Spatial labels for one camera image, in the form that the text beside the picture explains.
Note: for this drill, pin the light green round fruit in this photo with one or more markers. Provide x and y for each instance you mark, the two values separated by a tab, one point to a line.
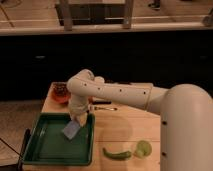
143	149

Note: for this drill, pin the silver fork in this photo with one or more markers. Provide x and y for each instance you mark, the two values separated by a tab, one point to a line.
102	108

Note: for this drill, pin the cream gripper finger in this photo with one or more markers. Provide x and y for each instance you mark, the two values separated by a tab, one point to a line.
81	119

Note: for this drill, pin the orange bowl with contents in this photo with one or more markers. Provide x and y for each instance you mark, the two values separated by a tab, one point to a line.
60	93

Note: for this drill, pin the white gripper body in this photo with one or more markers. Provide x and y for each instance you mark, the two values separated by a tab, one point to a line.
78	105

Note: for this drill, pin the wooden chair frame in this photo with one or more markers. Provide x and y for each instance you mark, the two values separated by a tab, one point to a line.
101	15

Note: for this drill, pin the green pepper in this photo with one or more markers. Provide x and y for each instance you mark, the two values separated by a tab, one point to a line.
117	156

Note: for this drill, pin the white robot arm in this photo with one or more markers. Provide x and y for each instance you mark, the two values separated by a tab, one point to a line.
185	110

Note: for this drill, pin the green plastic tray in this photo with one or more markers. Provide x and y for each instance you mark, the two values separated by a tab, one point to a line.
49	146

